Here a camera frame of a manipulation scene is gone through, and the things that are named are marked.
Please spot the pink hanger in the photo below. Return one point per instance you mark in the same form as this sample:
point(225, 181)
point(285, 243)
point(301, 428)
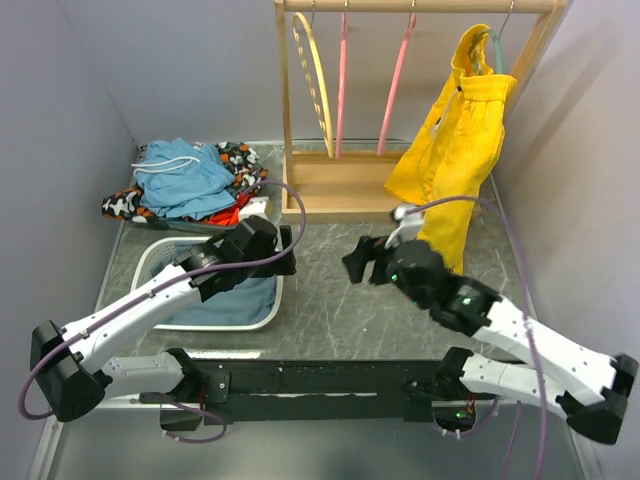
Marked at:
point(343, 53)
point(386, 122)

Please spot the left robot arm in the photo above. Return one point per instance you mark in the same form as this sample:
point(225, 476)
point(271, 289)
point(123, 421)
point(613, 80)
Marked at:
point(75, 366)

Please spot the grey tray under clothes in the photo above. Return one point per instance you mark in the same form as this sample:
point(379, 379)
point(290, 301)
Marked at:
point(177, 225)

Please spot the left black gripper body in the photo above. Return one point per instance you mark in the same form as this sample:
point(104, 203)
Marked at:
point(280, 265)

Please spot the yellow hanger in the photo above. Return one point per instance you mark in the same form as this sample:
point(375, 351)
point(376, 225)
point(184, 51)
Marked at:
point(310, 59)

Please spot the wooden hanger rack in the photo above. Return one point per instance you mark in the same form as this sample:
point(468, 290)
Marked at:
point(332, 190)

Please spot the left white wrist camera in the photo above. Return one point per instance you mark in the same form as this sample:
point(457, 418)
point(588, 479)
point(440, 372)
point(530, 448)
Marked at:
point(260, 206)

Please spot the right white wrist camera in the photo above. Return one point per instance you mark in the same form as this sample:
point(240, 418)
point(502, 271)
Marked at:
point(408, 220)

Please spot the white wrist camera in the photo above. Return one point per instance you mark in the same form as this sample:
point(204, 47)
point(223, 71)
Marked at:
point(408, 220)
point(260, 206)

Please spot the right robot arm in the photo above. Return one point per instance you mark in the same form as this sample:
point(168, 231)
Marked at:
point(588, 390)

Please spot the white laundry basket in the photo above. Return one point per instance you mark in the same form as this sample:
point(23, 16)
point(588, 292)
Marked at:
point(145, 260)

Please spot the yellow shorts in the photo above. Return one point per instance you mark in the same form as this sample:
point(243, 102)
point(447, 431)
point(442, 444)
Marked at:
point(461, 138)

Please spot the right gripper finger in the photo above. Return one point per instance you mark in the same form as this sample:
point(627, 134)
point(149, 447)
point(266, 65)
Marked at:
point(379, 275)
point(367, 250)

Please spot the green hanger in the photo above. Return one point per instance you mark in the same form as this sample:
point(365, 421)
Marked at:
point(495, 45)

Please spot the pink hanger right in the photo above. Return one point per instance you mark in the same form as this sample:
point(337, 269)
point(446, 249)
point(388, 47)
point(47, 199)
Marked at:
point(386, 122)

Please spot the patterned black orange shorts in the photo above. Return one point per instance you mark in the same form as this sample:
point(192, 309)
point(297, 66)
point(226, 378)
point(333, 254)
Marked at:
point(238, 158)

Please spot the light blue shorts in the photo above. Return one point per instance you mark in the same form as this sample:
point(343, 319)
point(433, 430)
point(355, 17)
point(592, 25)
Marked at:
point(179, 180)

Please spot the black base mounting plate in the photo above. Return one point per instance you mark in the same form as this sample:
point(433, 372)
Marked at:
point(288, 390)

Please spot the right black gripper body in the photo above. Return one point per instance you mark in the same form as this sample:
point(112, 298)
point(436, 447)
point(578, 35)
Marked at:
point(410, 292)

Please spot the aluminium rail frame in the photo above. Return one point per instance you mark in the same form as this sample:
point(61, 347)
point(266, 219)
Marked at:
point(122, 440)

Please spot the blue cloth in basket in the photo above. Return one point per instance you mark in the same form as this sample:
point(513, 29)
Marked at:
point(240, 305)

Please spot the pink hanger left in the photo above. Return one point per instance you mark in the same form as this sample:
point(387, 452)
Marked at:
point(343, 53)

